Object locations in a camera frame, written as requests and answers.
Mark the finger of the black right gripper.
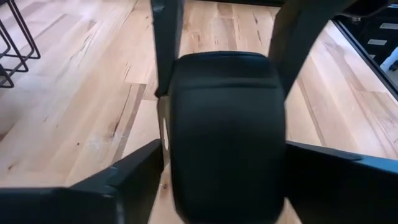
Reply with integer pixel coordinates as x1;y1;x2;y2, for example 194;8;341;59
150;0;186;99
267;0;358;98

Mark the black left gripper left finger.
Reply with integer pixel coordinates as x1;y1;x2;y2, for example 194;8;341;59
0;138;165;224

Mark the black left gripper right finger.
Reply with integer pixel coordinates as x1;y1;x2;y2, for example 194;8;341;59
284;140;398;224

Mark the yellow black tape measure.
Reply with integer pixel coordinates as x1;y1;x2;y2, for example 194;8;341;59
157;51;287;224

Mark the black wire basket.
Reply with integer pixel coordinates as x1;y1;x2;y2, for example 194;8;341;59
0;0;42;89

